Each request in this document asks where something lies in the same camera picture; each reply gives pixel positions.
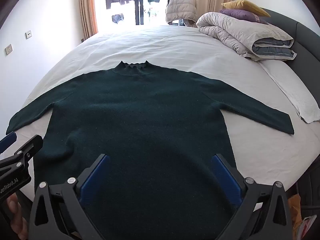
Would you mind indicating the white wall socket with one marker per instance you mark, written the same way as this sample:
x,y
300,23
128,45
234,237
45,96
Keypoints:
x,y
29,34
8,49

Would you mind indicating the small dark hanging garment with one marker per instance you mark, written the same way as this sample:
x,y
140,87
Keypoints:
x,y
117,18

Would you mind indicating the person's left hand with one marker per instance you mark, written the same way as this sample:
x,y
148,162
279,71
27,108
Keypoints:
x,y
15,213

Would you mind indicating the white red paper bag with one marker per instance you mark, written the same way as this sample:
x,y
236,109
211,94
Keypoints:
x,y
307,227

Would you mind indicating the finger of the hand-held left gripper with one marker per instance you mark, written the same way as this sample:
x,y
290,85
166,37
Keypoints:
x,y
7,140
28,146

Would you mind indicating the purple pillow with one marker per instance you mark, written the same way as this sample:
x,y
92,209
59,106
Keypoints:
x,y
237,14

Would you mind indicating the black door frame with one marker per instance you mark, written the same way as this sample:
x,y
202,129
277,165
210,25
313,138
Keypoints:
x,y
140,2

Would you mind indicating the dark grey headboard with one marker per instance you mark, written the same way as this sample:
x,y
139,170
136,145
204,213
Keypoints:
x,y
303,37

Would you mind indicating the white puffer jacket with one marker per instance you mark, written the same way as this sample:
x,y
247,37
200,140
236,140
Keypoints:
x,y
180,6

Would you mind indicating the flat white pillow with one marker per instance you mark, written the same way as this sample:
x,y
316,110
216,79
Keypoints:
x,y
290,92

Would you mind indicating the bed with white sheet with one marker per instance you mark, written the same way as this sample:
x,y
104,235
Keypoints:
x,y
175,47

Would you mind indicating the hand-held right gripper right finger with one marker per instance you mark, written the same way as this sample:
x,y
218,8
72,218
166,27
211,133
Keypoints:
x,y
227,180

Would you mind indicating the orange bag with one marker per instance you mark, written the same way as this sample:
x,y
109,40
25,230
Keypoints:
x,y
295,206

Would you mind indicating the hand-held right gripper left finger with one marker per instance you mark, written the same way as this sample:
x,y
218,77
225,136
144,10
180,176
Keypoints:
x,y
93,180

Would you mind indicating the folded beige duvet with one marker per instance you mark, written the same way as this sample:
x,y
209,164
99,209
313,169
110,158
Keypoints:
x,y
232,30

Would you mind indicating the dark green sweater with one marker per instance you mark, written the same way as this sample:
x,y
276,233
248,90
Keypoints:
x,y
140,120

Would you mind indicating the yellow pillow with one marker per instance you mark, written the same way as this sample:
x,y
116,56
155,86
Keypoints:
x,y
243,5

